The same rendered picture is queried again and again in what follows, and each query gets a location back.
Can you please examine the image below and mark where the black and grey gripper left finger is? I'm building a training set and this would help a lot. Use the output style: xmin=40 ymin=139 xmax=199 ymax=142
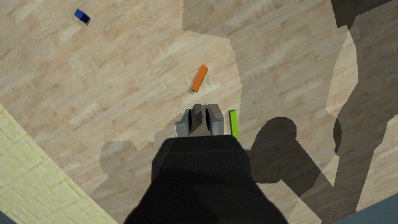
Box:
xmin=174 ymin=109 xmax=192 ymax=137

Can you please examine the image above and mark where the small blue cube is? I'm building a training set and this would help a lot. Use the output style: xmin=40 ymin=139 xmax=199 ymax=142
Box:
xmin=74 ymin=9 xmax=90 ymax=24

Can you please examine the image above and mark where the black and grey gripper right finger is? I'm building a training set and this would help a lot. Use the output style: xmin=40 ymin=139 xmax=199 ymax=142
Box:
xmin=205 ymin=108 xmax=223 ymax=136

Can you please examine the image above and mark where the orange rod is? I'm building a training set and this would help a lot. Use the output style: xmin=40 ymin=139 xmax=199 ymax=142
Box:
xmin=191 ymin=64 xmax=208 ymax=92

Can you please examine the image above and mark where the lime green rod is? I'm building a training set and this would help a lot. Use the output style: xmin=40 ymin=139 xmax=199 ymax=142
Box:
xmin=228 ymin=110 xmax=239 ymax=138

